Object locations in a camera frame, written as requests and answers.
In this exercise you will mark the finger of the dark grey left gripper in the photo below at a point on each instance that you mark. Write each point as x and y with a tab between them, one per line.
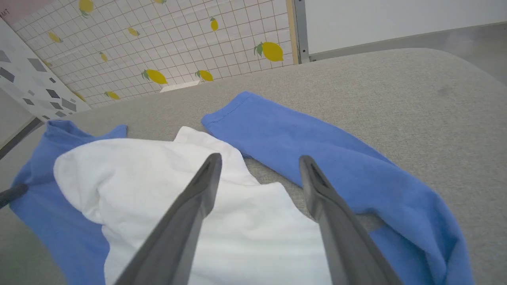
11	194

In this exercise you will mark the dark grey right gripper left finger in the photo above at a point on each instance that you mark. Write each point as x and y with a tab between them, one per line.
186	221

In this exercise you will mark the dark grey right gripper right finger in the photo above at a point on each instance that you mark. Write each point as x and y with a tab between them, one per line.
340	233

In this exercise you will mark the white and blue shirt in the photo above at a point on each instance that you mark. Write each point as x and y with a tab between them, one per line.
138	178

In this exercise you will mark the white panel with grey shapes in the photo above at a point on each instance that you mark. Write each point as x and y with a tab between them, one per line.
23	79

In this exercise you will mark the small white strip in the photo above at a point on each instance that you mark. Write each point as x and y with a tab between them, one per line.
180	86

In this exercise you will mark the lemon print tile panel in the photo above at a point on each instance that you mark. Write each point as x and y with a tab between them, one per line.
178	39

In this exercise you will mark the plain white board panel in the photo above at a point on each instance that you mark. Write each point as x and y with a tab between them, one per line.
396	19

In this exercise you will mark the grey metal frame post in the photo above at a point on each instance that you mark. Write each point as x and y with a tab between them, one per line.
301	31

